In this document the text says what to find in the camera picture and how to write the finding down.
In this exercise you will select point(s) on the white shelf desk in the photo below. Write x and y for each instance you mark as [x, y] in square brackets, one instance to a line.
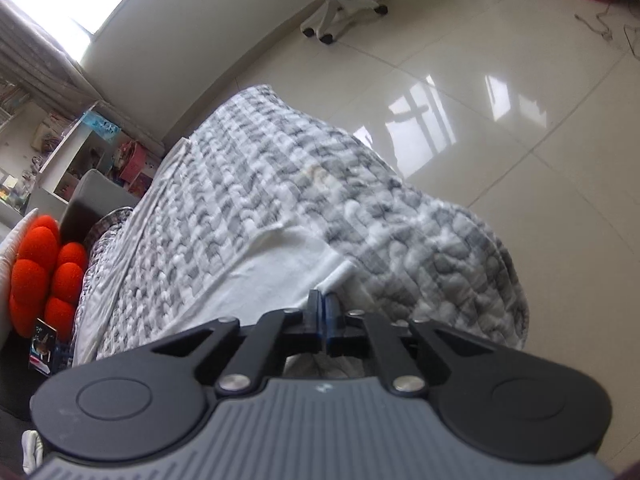
[65, 145]

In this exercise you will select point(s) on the grey checked quilted blanket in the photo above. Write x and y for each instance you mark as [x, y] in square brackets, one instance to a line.
[350, 175]

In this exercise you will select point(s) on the white cotton garment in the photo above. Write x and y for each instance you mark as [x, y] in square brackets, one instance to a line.
[280, 270]

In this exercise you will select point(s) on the white pillow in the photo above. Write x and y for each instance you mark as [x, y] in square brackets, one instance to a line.
[10, 245]

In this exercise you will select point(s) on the smartphone playing video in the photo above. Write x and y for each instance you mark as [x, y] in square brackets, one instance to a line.
[44, 345]

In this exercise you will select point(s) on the grey patterned curtain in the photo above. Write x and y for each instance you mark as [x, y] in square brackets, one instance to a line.
[40, 50]

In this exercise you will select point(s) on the blue stool-shaped phone stand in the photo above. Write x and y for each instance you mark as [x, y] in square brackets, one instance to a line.
[62, 352]

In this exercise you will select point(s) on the blue printed bag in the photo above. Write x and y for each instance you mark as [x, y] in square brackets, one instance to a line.
[100, 124]

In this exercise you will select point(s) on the orange flower-shaped cushion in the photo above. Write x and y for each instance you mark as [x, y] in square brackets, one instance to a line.
[35, 270]

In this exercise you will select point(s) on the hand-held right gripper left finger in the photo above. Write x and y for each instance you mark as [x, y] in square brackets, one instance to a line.
[314, 315]

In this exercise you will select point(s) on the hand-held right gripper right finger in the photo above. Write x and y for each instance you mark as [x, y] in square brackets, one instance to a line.
[331, 320]

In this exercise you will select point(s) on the dark grey sofa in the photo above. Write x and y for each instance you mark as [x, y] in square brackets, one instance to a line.
[95, 195]

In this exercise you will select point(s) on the white office chair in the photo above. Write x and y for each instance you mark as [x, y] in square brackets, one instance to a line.
[340, 10]

